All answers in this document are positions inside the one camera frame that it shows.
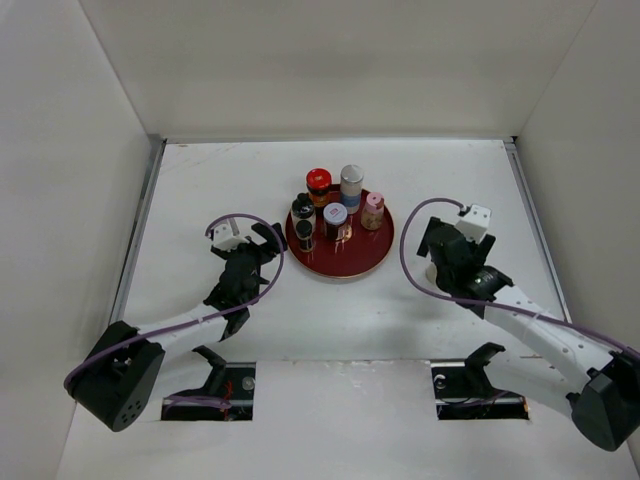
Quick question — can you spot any small black-lid spice jar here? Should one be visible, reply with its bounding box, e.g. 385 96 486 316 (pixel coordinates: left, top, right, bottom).
295 219 314 252

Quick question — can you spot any black-cap white powder bottle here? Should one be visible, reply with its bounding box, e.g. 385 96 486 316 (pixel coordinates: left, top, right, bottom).
291 193 316 226

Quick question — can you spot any pink-lid jar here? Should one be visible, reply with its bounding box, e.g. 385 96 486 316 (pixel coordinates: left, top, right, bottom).
361 192 385 231

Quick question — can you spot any white-lid dark sauce jar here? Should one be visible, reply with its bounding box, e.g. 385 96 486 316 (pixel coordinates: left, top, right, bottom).
323 202 348 242

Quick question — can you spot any red-lid chili sauce jar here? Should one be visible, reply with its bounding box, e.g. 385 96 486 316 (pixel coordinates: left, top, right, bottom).
305 168 332 212

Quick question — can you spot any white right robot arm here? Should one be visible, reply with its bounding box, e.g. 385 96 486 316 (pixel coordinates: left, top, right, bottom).
417 217 639 451

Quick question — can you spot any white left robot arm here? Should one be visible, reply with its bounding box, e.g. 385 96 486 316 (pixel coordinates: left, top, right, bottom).
63 214 287 432

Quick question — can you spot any chrome-cap white salt shaker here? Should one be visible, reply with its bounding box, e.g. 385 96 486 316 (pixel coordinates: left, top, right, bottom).
426 265 437 283

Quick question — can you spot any round red lacquer tray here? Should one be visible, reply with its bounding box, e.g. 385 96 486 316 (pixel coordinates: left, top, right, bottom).
284 188 395 279

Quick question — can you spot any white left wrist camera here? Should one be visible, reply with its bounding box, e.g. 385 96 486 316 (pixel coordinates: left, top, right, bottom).
206 221 249 249

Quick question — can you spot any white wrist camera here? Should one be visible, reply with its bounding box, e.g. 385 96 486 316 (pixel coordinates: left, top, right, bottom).
206 221 249 249
455 204 492 244

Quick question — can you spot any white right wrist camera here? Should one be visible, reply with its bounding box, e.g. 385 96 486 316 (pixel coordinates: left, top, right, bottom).
455 204 492 244

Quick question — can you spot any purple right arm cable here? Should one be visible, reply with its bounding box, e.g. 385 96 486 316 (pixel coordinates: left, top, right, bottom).
398 197 640 359

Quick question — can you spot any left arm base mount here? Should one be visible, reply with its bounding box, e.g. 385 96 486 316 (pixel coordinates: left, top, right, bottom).
160 346 257 422

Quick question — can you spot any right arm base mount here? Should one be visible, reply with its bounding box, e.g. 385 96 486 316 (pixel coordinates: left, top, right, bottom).
430 342 529 421

